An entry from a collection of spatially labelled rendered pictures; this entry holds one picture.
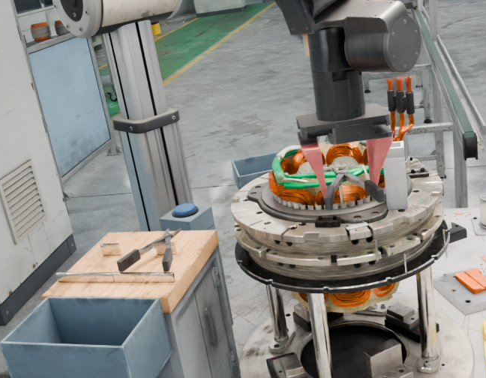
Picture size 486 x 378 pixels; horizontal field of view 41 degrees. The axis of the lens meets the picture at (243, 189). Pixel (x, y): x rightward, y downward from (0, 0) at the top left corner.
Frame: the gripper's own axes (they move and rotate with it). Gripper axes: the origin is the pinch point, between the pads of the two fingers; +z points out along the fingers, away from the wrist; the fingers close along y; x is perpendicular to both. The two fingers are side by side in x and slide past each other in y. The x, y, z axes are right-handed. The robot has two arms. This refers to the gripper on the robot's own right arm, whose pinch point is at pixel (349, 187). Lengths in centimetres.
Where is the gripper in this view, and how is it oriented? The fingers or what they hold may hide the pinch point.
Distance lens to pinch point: 80.1
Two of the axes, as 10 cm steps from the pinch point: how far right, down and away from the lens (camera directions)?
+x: -0.1, -3.1, 9.5
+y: 9.9, -1.5, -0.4
